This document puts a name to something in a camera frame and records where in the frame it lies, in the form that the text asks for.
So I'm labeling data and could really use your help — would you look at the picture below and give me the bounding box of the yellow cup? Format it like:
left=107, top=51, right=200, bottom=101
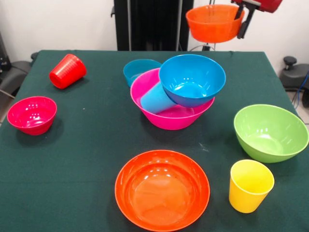
left=228, top=159, right=275, bottom=214

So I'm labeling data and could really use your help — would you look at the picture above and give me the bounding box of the black hanging cable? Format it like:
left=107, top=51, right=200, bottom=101
left=202, top=0, right=218, bottom=51

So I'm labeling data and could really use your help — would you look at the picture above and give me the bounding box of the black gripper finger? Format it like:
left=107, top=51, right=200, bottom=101
left=234, top=4, right=245, bottom=20
left=237, top=5, right=256, bottom=40

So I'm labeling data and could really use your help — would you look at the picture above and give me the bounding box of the large blue bowl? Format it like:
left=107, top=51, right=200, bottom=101
left=158, top=54, right=227, bottom=108

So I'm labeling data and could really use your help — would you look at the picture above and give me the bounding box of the large pink bowl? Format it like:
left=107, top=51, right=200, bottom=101
left=130, top=68, right=216, bottom=131

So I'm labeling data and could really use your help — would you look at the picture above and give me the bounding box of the green bowl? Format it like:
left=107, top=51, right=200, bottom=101
left=233, top=104, right=309, bottom=163

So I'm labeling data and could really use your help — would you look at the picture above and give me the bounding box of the blue cup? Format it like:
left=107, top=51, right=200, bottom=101
left=140, top=82, right=178, bottom=115

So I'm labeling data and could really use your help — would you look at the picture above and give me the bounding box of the large orange bowl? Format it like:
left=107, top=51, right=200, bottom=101
left=114, top=149, right=211, bottom=232

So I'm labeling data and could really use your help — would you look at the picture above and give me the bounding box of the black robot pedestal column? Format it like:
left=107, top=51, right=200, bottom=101
left=111, top=0, right=195, bottom=51

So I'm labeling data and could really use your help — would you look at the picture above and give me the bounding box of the blue cable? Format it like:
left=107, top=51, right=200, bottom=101
left=293, top=71, right=309, bottom=108

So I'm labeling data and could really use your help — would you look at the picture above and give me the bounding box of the dark green tablecloth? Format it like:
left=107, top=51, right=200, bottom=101
left=0, top=50, right=309, bottom=232

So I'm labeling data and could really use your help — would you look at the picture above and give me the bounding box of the red cup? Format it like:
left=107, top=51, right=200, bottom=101
left=49, top=53, right=87, bottom=89

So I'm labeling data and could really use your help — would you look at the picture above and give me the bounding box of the small crimson bowl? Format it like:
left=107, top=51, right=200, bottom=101
left=6, top=96, right=57, bottom=136

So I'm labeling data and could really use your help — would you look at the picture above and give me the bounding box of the black pedestal leg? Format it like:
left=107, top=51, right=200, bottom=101
left=0, top=52, right=39, bottom=97
left=279, top=56, right=309, bottom=108

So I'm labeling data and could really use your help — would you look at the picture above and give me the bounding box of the small blue bowl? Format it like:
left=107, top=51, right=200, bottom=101
left=123, top=59, right=162, bottom=88

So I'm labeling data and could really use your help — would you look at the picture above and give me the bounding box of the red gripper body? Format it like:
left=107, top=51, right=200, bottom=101
left=231, top=0, right=283, bottom=14

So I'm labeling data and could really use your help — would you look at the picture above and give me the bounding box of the small orange bowl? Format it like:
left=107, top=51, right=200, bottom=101
left=185, top=4, right=245, bottom=44

